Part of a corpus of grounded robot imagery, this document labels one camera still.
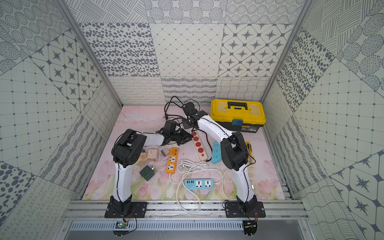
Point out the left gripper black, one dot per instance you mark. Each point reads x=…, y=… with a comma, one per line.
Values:
x=180, y=136

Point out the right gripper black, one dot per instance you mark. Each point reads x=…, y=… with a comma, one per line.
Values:
x=185, y=124

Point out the pink brown plug adapter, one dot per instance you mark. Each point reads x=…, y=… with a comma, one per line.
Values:
x=164, y=153

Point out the orange power strip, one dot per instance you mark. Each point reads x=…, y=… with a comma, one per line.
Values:
x=172, y=161

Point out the pink deer cube adapter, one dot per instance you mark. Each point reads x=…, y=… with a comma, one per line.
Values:
x=153, y=155

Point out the white long power strip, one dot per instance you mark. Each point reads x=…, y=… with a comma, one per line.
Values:
x=199, y=146

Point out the dark green cube adapter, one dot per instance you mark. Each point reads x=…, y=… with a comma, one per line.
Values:
x=147, y=173

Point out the light blue triangular socket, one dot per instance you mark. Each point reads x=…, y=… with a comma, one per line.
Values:
x=216, y=153

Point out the blue white power strip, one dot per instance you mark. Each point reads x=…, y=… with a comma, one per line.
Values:
x=199, y=184

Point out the beige wooden cube adapter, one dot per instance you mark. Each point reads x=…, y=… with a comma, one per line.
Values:
x=142, y=159

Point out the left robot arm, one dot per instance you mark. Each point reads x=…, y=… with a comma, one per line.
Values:
x=126, y=152

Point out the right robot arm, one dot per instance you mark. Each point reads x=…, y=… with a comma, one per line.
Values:
x=234, y=154

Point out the yellow black toolbox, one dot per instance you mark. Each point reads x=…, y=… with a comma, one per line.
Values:
x=242, y=116

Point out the yellow utility knife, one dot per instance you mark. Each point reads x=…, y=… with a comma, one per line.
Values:
x=249, y=149

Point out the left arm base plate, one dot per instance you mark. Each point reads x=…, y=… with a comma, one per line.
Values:
x=117, y=210

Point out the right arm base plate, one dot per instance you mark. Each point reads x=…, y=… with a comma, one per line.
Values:
x=233, y=210

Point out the aluminium rail frame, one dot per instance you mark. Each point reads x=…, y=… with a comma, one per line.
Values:
x=186, y=210

